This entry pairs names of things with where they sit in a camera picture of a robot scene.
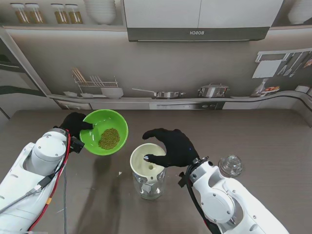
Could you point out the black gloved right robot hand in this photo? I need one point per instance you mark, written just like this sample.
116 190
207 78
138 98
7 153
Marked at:
178 151

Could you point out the clear glass jar lid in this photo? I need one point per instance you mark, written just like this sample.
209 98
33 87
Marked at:
231 164

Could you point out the cream plastic funnel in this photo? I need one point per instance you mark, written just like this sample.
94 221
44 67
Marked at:
139 161

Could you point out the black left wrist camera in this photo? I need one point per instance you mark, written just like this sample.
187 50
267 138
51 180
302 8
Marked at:
76 145

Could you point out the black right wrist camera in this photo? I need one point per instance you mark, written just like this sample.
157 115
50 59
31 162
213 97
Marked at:
182 180

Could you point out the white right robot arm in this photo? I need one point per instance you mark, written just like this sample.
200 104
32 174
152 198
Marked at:
226 202

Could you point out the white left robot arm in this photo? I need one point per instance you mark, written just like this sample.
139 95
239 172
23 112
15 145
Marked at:
31 182

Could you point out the bright green plastic bowl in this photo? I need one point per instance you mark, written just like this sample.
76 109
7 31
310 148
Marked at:
117 122

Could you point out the green mung beans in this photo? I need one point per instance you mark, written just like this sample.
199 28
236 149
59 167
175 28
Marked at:
109 139

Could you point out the clear glass jar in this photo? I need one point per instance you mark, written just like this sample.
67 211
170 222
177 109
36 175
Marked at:
150 190

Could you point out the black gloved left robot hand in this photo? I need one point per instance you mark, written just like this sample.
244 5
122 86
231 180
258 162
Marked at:
74 124

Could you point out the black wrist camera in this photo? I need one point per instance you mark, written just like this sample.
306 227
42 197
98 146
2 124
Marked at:
182 180
76 145

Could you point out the printed kitchen backdrop poster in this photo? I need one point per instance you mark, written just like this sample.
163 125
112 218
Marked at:
170 68

